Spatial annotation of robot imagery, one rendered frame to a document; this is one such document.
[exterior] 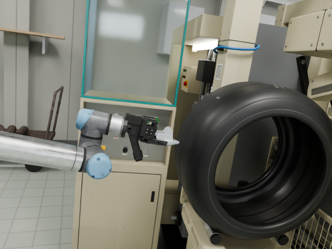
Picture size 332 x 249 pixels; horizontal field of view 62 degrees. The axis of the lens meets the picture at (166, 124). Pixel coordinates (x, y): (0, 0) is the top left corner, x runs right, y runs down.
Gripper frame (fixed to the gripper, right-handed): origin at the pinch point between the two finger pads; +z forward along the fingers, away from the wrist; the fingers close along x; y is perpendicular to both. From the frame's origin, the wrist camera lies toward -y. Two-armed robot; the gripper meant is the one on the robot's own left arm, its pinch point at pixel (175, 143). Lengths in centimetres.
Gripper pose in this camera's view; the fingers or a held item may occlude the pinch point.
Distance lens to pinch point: 101.3
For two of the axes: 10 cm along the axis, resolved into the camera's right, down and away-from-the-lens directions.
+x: -1.5, -2.3, 9.6
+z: 9.6, 2.1, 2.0
